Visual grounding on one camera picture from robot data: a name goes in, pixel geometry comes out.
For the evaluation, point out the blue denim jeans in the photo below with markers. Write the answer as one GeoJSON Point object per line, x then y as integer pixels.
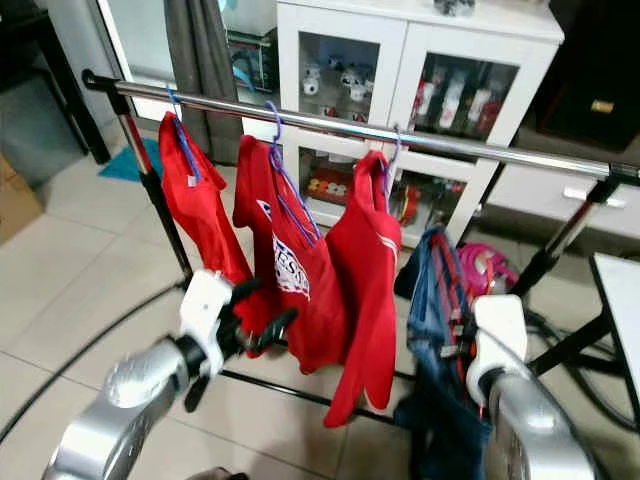
{"type": "Point", "coordinates": [445, 420]}

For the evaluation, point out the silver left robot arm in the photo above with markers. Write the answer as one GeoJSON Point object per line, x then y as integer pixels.
{"type": "Point", "coordinates": [110, 400]}

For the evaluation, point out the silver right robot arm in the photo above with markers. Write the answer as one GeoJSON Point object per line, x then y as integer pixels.
{"type": "Point", "coordinates": [540, 430]}

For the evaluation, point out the red shirt white print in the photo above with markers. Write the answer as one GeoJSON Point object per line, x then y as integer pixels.
{"type": "Point", "coordinates": [290, 300]}

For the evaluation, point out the pink plastic toy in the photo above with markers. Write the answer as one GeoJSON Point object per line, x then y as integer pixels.
{"type": "Point", "coordinates": [485, 268]}

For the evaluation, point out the plain red shirt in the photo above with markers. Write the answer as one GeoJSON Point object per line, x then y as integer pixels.
{"type": "Point", "coordinates": [195, 215]}

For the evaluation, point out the red shirt white stripe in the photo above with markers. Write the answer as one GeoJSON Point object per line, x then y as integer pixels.
{"type": "Point", "coordinates": [365, 290]}

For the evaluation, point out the teal floor mat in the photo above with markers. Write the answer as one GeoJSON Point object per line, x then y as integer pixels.
{"type": "Point", "coordinates": [130, 162]}

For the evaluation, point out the white drawer unit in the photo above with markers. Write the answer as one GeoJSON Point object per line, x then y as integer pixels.
{"type": "Point", "coordinates": [560, 200]}

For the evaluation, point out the brown cardboard box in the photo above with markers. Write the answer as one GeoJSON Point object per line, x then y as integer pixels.
{"type": "Point", "coordinates": [18, 205]}

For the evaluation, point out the chrome and black clothes rack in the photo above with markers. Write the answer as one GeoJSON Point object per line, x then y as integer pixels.
{"type": "Point", "coordinates": [460, 143]}

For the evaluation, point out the grey curtain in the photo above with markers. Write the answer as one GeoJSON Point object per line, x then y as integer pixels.
{"type": "Point", "coordinates": [200, 60]}

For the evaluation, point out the black side table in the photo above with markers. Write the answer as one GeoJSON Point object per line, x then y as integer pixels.
{"type": "Point", "coordinates": [50, 60]}

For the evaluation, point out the black speaker gold badge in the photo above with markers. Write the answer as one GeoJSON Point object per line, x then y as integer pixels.
{"type": "Point", "coordinates": [590, 70]}

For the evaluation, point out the white glass-door cabinet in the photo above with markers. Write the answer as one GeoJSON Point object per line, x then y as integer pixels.
{"type": "Point", "coordinates": [420, 35]}

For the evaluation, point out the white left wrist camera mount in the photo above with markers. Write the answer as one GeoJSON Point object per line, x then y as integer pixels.
{"type": "Point", "coordinates": [205, 310]}

